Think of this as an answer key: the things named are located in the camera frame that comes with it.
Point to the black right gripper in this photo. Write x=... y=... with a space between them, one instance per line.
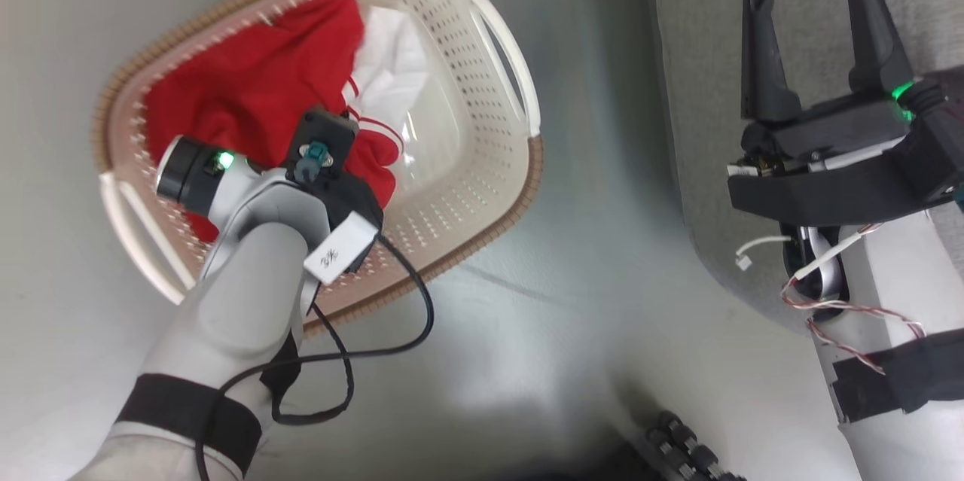
x=821 y=180

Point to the grey fabric sofa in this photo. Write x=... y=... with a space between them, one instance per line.
x=700 y=127

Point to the white paper label tag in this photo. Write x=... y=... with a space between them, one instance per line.
x=340 y=248

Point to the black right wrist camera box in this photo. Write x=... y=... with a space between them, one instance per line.
x=938 y=157

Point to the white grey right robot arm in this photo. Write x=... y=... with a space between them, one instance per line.
x=889 y=278

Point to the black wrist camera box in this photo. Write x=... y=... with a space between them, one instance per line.
x=331 y=131
x=938 y=157

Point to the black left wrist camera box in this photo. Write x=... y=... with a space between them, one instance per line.
x=331 y=131

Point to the cream perforated laundry basket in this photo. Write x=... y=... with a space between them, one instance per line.
x=467 y=187

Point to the black ridged robot base part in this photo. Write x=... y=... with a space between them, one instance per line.
x=689 y=447

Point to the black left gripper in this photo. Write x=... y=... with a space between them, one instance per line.
x=358 y=191

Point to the white garment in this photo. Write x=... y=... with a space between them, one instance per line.
x=392 y=63

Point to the red white-trimmed garment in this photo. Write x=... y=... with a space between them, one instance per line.
x=248 y=89

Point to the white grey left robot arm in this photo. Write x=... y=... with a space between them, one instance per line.
x=241 y=300

